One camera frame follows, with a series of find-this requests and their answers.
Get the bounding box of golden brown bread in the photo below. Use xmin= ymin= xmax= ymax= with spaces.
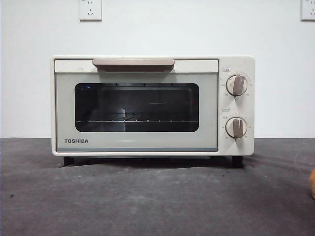
xmin=310 ymin=169 xmax=315 ymax=199

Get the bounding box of cream temperature knob, beige grip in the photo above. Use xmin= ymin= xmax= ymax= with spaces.
xmin=225 ymin=74 xmax=249 ymax=96

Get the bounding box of white wall socket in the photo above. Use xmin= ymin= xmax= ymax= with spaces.
xmin=79 ymin=0 xmax=102 ymax=21
xmin=300 ymin=0 xmax=315 ymax=22

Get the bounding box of glass oven door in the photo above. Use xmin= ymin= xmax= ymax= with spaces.
xmin=54 ymin=58 xmax=219 ymax=152

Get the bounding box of cream timer knob, beige grip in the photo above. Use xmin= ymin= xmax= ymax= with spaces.
xmin=225 ymin=117 xmax=248 ymax=140

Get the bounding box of cream white Toshiba toaster oven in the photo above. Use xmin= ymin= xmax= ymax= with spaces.
xmin=51 ymin=55 xmax=255 ymax=169

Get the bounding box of metal wire oven rack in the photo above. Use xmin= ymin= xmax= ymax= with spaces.
xmin=75 ymin=112 xmax=197 ymax=123

